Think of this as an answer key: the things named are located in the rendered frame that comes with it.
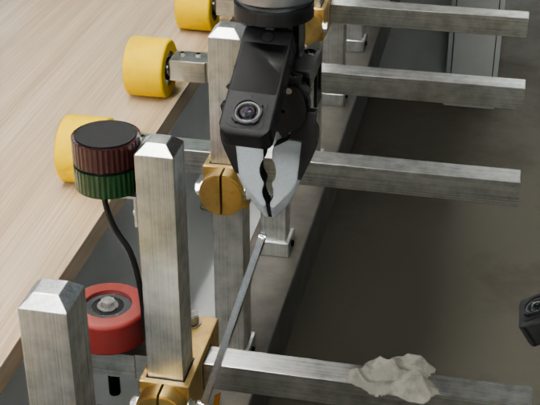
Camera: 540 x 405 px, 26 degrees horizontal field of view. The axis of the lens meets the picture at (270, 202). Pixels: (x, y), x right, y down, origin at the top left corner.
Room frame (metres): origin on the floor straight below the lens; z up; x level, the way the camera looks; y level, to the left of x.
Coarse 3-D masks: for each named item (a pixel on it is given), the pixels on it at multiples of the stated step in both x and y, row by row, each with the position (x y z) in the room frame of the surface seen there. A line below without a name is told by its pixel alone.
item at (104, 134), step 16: (80, 128) 0.91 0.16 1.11; (96, 128) 0.91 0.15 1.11; (112, 128) 0.91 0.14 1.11; (128, 128) 0.91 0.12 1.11; (80, 144) 0.89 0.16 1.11; (96, 144) 0.88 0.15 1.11; (112, 144) 0.88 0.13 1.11; (112, 224) 0.90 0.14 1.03; (144, 320) 0.89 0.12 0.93; (144, 336) 0.89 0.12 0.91
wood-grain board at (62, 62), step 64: (0, 0) 1.83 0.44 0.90; (64, 0) 1.83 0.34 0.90; (128, 0) 1.83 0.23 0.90; (0, 64) 1.56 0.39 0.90; (64, 64) 1.56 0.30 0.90; (0, 128) 1.35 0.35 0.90; (0, 192) 1.18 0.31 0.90; (64, 192) 1.18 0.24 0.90; (0, 256) 1.05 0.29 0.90; (64, 256) 1.05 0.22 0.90; (0, 320) 0.93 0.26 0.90; (0, 384) 0.85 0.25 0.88
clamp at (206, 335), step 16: (208, 320) 0.97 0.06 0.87; (192, 336) 0.95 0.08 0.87; (208, 336) 0.95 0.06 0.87; (192, 368) 0.89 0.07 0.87; (144, 384) 0.87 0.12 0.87; (160, 384) 0.87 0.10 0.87; (176, 384) 0.87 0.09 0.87; (192, 384) 0.88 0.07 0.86; (144, 400) 0.85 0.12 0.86; (160, 400) 0.85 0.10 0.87; (176, 400) 0.85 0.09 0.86
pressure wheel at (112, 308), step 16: (96, 288) 0.98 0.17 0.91; (112, 288) 0.98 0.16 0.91; (128, 288) 0.98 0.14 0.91; (96, 304) 0.95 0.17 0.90; (112, 304) 0.95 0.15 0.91; (128, 304) 0.95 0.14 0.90; (96, 320) 0.92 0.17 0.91; (112, 320) 0.92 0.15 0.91; (128, 320) 0.92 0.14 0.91; (96, 336) 0.91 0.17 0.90; (112, 336) 0.91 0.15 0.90; (128, 336) 0.92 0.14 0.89; (96, 352) 0.91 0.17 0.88; (112, 352) 0.91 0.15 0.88; (112, 384) 0.94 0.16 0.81
